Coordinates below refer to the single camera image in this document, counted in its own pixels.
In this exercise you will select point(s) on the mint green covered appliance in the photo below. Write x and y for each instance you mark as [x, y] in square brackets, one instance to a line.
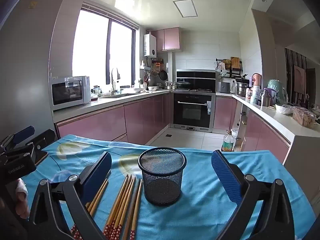
[276, 90]

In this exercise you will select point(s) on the ceiling light panel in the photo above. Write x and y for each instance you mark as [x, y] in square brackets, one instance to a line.
[185, 8]

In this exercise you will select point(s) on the hanging black frying pan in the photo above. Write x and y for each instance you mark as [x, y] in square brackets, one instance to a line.
[163, 75]

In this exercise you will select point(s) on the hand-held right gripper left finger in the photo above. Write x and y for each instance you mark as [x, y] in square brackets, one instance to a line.
[97, 175]

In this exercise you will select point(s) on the blue floral tablecloth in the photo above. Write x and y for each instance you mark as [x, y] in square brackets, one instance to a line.
[195, 217]

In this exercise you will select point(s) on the black range hood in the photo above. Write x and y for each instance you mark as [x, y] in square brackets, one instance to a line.
[196, 74]

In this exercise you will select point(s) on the short pink base cabinets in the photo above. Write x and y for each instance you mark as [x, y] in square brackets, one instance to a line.
[260, 135]

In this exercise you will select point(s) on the clear snack container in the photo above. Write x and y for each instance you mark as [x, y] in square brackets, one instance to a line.
[303, 117]

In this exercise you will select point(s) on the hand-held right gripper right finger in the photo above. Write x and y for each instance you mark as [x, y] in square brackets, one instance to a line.
[226, 177]

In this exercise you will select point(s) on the person's left hand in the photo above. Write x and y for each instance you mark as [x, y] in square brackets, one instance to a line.
[22, 206]

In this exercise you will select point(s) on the steel thermos flask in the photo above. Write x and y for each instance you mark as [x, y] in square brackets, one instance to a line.
[266, 100]

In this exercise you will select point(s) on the white countertop oven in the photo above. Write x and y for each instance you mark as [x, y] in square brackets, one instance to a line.
[67, 92]

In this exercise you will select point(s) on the bundle of wooden chopsticks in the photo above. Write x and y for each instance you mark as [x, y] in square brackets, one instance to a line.
[125, 200]

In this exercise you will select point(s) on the long pink base cabinets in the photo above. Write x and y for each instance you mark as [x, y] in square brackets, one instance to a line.
[105, 125]

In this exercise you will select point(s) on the kitchen window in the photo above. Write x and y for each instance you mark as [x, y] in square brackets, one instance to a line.
[92, 47]

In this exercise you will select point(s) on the framed wall picture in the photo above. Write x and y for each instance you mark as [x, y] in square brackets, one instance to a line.
[300, 80]

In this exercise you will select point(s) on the cooking oil bottle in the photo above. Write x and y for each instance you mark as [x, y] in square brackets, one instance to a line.
[227, 143]

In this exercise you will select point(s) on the grey refrigerator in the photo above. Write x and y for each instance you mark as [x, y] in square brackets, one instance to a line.
[25, 80]

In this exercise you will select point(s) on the steel kitchen sink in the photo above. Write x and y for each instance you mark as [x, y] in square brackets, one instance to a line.
[120, 95]

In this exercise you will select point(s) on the white bucket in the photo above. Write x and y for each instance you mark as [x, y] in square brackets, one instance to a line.
[235, 133]

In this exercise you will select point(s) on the black wall rack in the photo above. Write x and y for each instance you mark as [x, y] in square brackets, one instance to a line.
[235, 73]

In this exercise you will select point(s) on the black mesh utensil holder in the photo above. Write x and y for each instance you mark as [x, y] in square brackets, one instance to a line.
[162, 180]

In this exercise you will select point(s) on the white plastic bottle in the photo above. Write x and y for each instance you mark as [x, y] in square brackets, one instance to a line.
[256, 95]

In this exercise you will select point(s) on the black wok with lid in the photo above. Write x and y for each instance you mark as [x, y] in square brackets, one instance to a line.
[183, 85]

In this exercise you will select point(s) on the white bowl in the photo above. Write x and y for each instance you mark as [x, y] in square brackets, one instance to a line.
[283, 109]

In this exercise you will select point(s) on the stainless steamer pot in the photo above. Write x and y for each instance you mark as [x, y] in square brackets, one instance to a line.
[241, 88]

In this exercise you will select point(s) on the black built-in oven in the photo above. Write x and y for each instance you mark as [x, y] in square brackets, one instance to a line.
[192, 110]

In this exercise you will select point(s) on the pink wall cabinet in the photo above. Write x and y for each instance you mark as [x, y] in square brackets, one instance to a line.
[166, 38]

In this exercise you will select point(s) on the steel sink faucet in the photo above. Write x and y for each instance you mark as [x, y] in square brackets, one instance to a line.
[114, 80]

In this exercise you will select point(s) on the grey rice cooker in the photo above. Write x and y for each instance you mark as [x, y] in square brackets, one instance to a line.
[223, 87]

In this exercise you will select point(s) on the pink kettle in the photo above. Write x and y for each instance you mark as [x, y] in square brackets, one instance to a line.
[256, 80]

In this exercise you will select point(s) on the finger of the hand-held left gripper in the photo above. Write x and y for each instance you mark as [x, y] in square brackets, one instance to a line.
[41, 140]
[23, 132]

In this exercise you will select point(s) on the white water heater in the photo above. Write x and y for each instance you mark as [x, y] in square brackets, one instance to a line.
[150, 45]

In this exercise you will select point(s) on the wooden cutting board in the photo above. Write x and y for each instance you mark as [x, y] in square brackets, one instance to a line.
[235, 62]

